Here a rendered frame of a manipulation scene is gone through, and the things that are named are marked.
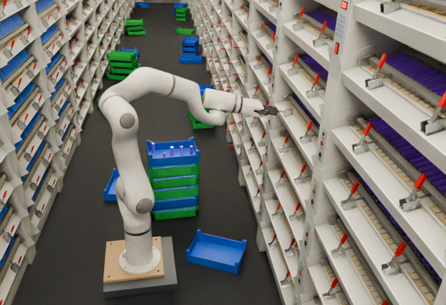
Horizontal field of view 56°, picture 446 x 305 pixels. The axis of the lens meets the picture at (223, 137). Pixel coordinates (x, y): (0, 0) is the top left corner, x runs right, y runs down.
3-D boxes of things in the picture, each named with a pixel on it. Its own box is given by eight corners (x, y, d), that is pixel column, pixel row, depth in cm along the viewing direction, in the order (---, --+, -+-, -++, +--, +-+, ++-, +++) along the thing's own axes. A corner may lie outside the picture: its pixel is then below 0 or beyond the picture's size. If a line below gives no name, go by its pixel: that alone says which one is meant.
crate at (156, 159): (149, 166, 247) (148, 155, 243) (147, 150, 264) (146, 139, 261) (199, 162, 254) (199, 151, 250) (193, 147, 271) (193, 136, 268)
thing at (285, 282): (291, 323, 184) (285, 303, 178) (263, 235, 238) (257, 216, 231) (336, 310, 184) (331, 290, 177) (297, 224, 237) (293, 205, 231)
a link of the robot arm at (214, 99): (233, 113, 177) (236, 91, 178) (203, 107, 174) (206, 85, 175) (228, 115, 185) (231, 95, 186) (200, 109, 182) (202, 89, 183)
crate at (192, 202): (151, 211, 261) (150, 200, 257) (148, 193, 278) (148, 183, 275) (198, 205, 268) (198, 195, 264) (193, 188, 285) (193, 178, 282)
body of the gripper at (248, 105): (233, 107, 188) (257, 111, 191) (236, 116, 179) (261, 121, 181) (237, 91, 185) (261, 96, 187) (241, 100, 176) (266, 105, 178)
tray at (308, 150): (315, 176, 150) (310, 155, 146) (276, 111, 204) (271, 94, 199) (369, 160, 150) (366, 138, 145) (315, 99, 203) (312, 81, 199)
